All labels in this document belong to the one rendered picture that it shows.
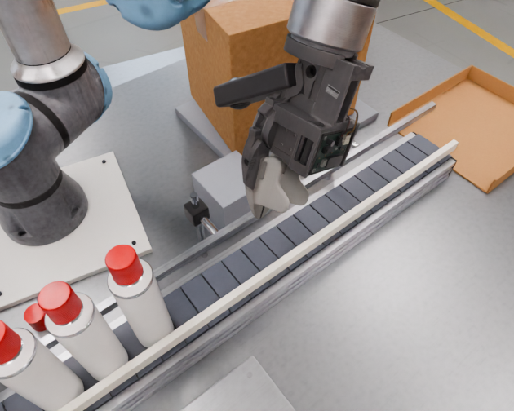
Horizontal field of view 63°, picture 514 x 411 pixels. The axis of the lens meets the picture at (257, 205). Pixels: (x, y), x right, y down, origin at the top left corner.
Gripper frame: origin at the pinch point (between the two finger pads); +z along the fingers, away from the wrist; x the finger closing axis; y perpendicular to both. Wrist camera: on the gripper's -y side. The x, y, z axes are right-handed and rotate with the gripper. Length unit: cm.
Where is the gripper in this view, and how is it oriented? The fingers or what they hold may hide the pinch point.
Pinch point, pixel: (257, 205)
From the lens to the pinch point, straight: 51.7
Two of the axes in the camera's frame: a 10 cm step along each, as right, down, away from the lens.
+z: -2.4, 8.3, 5.1
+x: 6.8, -2.3, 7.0
